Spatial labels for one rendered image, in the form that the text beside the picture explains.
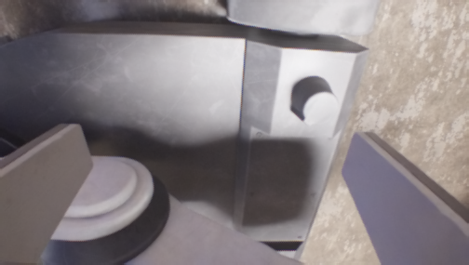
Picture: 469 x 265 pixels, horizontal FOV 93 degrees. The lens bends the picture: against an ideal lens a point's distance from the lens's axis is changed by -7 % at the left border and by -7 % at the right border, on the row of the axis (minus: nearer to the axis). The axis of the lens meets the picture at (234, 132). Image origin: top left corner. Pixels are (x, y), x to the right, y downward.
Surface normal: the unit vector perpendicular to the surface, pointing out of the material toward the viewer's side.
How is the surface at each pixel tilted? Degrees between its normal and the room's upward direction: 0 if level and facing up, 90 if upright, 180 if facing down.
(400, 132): 0
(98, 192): 90
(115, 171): 90
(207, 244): 90
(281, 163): 0
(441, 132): 0
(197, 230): 90
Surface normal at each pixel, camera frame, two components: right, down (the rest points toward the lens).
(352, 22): 0.33, 0.52
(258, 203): 0.02, 0.51
